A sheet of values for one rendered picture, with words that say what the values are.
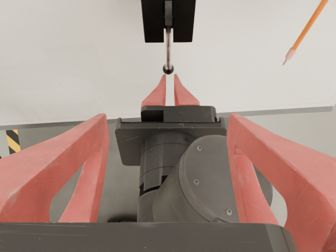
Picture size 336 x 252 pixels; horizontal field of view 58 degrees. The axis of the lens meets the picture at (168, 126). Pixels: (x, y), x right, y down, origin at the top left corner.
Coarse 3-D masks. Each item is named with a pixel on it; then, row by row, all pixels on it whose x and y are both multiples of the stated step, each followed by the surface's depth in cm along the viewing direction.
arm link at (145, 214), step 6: (150, 192) 24; (144, 198) 24; (150, 198) 24; (138, 204) 25; (144, 204) 24; (150, 204) 23; (138, 210) 25; (144, 210) 24; (150, 210) 23; (138, 216) 24; (144, 216) 23; (150, 216) 23
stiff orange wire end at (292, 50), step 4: (324, 0) 21; (320, 4) 22; (324, 4) 22; (316, 8) 22; (320, 8) 22; (316, 12) 22; (312, 16) 23; (316, 16) 23; (312, 20) 23; (308, 24) 23; (304, 28) 24; (308, 28) 24; (304, 32) 24; (300, 36) 24; (296, 40) 25; (300, 40) 25; (296, 44) 25; (292, 48) 26; (288, 52) 26; (292, 52) 26; (288, 56) 26; (284, 60) 27
